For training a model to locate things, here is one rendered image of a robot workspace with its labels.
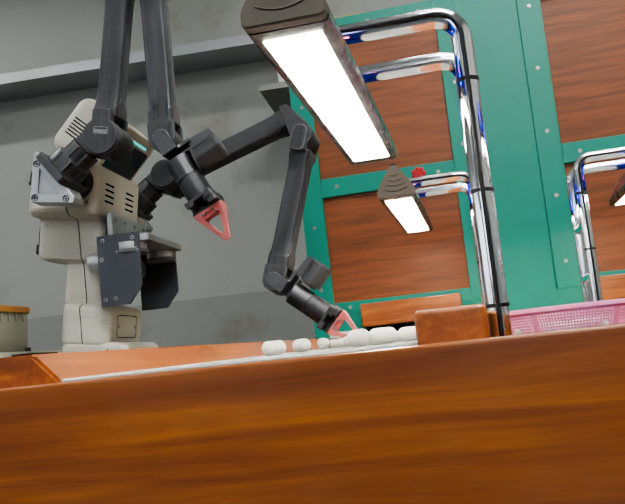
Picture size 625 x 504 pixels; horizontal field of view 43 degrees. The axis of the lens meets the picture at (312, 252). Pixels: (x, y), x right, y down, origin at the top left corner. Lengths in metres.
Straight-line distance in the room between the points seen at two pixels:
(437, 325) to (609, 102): 1.99
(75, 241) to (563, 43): 1.55
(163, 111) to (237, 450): 1.18
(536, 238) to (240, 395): 1.90
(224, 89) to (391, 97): 2.42
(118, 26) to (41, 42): 3.58
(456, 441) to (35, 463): 0.34
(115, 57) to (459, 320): 1.31
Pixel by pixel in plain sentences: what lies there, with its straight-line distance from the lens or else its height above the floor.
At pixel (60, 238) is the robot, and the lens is 1.94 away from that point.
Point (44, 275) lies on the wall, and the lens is 5.05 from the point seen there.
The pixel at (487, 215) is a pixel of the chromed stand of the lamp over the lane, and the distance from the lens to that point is 0.89.
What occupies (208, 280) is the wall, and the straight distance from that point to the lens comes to 4.67.
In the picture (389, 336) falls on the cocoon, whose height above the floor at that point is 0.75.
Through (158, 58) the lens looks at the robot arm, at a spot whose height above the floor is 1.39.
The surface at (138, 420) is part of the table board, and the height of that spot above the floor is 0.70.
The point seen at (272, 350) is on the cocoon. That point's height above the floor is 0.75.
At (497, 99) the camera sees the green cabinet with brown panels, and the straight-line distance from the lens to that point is 2.53.
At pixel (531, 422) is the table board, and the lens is 0.59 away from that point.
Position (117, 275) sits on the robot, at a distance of 1.82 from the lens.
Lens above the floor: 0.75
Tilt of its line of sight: 7 degrees up
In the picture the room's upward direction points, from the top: 6 degrees counter-clockwise
